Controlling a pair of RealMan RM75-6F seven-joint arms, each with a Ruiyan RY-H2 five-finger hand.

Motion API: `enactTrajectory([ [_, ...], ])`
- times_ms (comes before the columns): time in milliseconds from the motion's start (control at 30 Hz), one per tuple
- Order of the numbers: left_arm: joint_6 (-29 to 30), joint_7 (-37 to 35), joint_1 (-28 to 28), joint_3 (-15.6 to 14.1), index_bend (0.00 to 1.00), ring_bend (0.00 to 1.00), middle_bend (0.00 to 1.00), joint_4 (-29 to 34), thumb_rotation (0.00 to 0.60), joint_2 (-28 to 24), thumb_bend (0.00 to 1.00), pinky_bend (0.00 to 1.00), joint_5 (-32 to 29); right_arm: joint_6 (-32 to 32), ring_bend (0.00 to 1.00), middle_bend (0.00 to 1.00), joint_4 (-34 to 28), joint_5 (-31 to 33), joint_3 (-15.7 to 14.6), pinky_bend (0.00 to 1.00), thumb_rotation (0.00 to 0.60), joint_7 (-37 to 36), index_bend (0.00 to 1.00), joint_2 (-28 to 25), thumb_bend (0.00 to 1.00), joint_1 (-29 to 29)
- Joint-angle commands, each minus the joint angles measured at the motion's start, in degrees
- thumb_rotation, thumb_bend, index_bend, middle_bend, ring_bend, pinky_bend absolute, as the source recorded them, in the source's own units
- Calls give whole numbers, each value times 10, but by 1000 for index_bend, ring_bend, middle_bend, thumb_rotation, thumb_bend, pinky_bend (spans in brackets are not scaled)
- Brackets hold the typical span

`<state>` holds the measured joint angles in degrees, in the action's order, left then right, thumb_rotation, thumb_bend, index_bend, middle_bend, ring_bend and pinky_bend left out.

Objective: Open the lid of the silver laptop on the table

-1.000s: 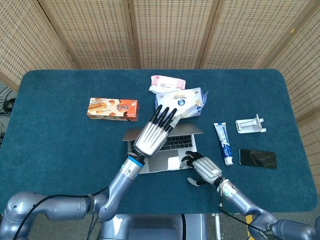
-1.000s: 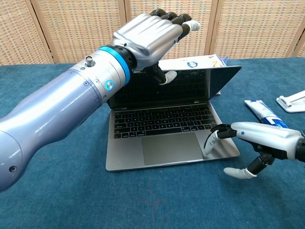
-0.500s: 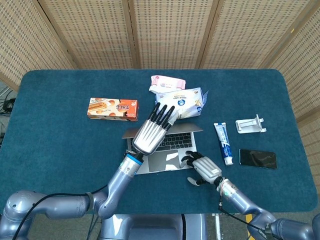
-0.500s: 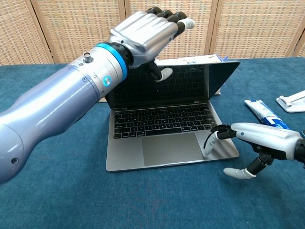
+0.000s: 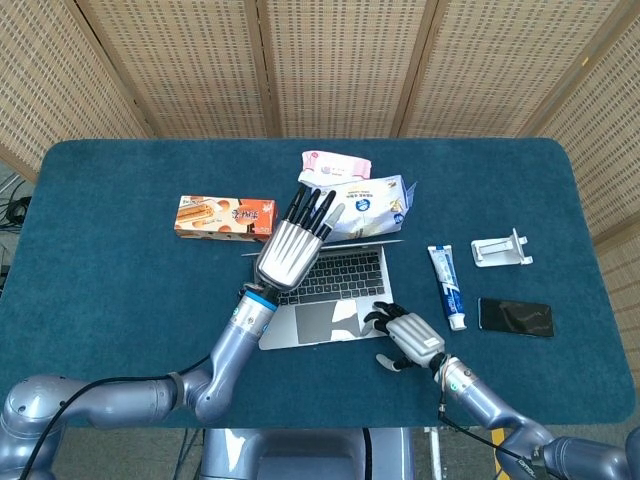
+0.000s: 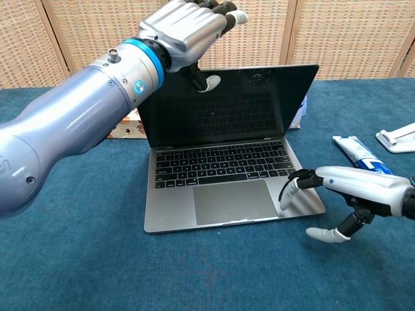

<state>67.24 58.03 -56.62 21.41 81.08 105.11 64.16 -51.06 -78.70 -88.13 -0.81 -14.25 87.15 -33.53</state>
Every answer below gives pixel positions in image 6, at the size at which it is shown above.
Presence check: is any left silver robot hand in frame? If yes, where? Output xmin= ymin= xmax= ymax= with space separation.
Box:
xmin=137 ymin=0 xmax=250 ymax=94

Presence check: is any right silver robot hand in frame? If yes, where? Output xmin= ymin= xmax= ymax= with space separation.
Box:
xmin=278 ymin=165 xmax=406 ymax=243

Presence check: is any silver laptop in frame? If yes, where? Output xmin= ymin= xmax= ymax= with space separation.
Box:
xmin=137 ymin=63 xmax=327 ymax=233

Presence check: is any white blue toothpaste tube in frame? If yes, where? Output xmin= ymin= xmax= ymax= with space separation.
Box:
xmin=332 ymin=135 xmax=395 ymax=177

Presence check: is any white phone stand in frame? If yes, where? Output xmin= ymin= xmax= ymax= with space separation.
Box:
xmin=375 ymin=122 xmax=415 ymax=154

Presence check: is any white blue snack bag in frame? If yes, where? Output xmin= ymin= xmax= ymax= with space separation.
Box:
xmin=287 ymin=95 xmax=309 ymax=130

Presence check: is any orange biscuit box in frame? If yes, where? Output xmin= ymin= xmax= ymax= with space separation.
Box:
xmin=106 ymin=108 xmax=148 ymax=140

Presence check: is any bamboo folding screen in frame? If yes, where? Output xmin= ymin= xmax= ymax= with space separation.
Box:
xmin=0 ymin=0 xmax=415 ymax=90

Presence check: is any blue carpet table cover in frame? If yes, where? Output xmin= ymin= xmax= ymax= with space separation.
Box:
xmin=0 ymin=76 xmax=415 ymax=311

